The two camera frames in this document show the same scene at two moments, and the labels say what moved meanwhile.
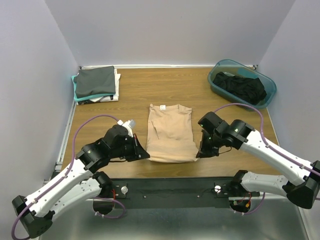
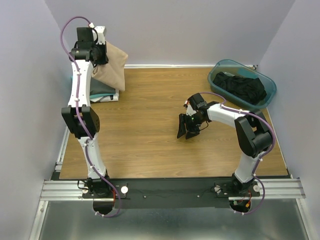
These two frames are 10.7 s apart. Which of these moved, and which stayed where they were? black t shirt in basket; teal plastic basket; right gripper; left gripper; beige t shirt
Moved: left gripper; beige t shirt; right gripper
Stayed: black t shirt in basket; teal plastic basket
